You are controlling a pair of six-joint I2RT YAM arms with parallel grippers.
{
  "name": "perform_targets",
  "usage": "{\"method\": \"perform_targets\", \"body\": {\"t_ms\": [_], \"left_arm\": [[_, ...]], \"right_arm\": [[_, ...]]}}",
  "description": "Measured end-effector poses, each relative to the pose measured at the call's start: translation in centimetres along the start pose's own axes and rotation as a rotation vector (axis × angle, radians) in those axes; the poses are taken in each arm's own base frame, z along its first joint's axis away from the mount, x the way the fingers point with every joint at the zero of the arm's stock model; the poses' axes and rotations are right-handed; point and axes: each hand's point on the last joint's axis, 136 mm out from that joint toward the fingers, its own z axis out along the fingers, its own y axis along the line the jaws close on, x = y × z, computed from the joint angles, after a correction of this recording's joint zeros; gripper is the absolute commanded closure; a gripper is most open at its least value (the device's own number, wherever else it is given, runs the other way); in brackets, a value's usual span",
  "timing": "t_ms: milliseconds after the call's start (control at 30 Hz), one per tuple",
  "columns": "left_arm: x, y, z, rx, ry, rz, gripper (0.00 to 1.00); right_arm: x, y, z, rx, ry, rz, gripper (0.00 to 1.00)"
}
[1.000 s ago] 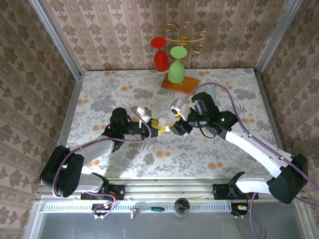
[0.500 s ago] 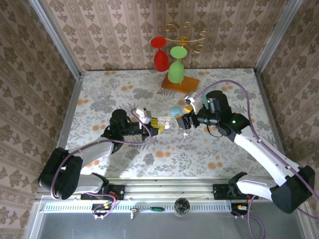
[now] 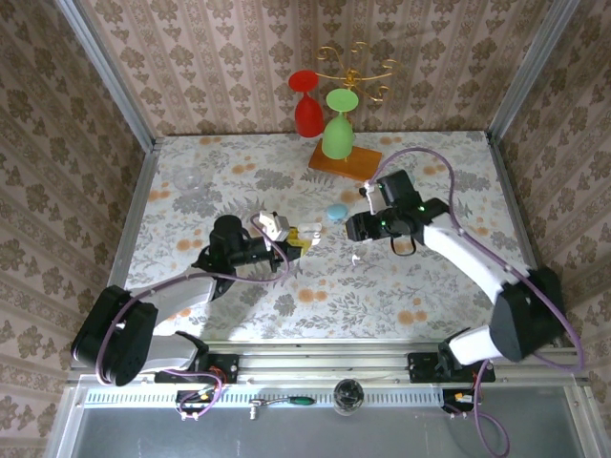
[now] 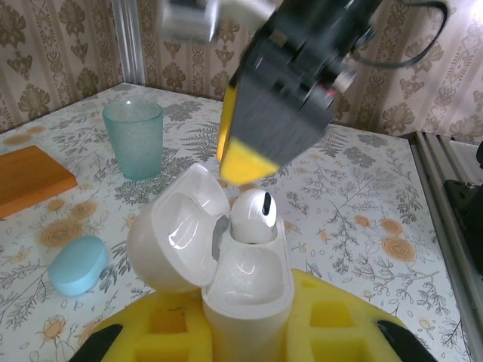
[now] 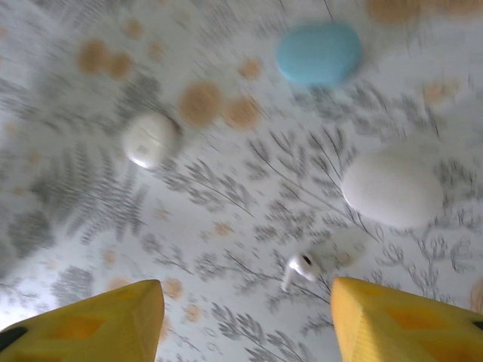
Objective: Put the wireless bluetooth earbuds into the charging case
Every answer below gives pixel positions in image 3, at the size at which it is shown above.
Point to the blue oval earbud case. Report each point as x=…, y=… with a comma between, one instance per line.
x=336, y=213

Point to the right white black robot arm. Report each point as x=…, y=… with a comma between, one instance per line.
x=525, y=315

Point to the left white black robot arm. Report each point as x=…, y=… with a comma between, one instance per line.
x=114, y=334

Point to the wooden rack base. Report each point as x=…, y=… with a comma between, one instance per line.
x=363, y=164

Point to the clear plastic cup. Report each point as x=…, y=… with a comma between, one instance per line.
x=188, y=180

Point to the green wine glass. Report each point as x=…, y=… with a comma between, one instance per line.
x=336, y=138

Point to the red wine glass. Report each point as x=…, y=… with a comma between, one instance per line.
x=308, y=117

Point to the dark glass dome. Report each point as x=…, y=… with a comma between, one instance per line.
x=348, y=396

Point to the black connector box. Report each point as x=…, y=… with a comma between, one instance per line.
x=191, y=398
x=453, y=398

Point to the grey metal tray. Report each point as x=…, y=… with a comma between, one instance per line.
x=310, y=439

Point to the aluminium side rail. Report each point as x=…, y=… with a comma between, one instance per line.
x=519, y=214
x=133, y=214

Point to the long aluminium mounting rail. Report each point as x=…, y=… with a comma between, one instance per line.
x=310, y=360

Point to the aluminium frame post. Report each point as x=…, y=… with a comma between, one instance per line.
x=528, y=71
x=107, y=71

